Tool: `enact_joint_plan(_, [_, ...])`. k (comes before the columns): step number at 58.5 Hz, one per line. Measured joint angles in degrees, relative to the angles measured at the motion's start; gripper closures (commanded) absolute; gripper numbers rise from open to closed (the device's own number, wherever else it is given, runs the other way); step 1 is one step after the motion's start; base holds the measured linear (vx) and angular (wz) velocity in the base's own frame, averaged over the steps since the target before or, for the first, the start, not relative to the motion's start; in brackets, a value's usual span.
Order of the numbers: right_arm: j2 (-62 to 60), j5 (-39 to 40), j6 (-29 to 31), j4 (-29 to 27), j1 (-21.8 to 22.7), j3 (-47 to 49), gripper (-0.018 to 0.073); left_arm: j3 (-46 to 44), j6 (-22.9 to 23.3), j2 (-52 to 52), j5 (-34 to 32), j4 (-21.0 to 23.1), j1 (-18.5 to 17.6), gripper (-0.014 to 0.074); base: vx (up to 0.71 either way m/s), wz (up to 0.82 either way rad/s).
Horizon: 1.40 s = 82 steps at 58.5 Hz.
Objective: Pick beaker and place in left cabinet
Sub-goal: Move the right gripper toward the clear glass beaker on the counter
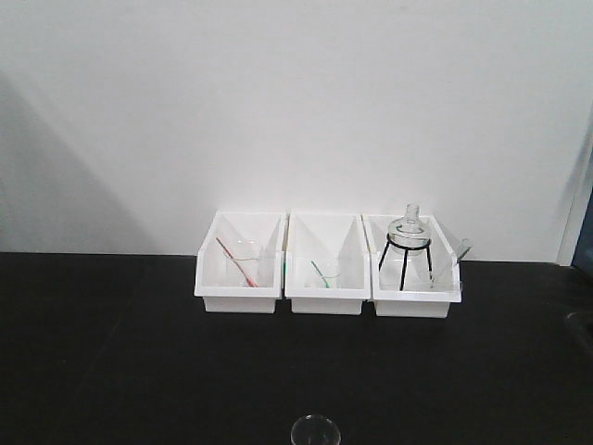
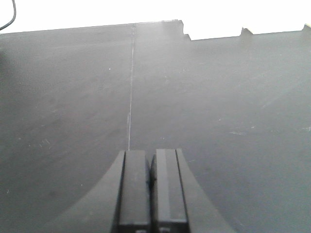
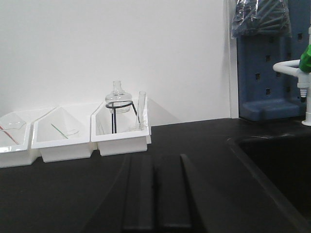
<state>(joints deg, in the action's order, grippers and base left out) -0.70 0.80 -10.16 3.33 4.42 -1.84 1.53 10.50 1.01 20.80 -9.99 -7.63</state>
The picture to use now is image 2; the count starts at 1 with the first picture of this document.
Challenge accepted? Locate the black cable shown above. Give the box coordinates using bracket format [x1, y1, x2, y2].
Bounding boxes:
[0, 0, 17, 31]

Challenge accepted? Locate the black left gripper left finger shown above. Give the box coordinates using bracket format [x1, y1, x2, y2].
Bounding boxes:
[50, 150, 151, 233]

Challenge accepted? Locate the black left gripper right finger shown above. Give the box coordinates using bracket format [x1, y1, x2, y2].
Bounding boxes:
[151, 149, 234, 233]

